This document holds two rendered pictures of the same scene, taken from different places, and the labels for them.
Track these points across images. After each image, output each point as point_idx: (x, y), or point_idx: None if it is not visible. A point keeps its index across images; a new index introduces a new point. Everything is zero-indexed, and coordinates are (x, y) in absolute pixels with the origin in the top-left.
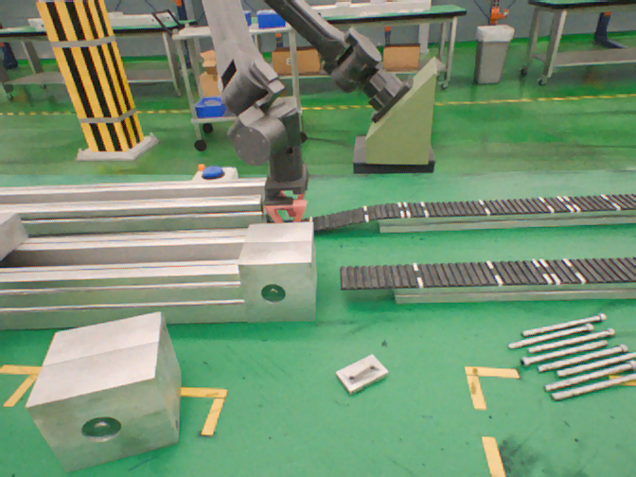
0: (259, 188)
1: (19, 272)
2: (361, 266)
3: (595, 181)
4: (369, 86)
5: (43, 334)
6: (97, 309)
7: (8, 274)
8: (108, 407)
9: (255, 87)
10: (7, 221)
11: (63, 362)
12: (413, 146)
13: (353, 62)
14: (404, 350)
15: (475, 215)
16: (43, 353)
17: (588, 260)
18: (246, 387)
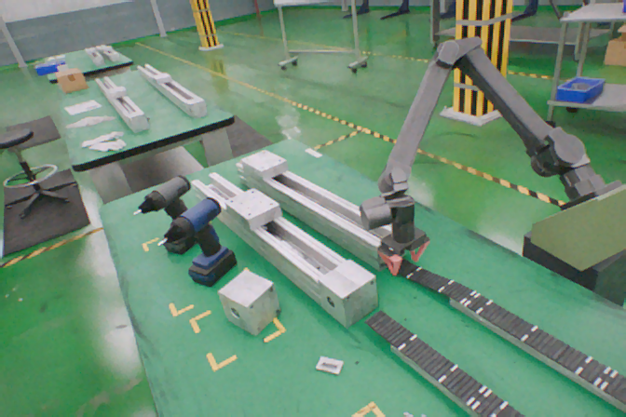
0: None
1: (264, 234)
2: (406, 317)
3: None
4: (563, 179)
5: (265, 262)
6: (279, 263)
7: (261, 233)
8: (236, 307)
9: (387, 184)
10: (273, 208)
11: (236, 283)
12: (570, 248)
13: (546, 157)
14: (360, 372)
15: (511, 334)
16: (258, 270)
17: (520, 416)
18: (292, 335)
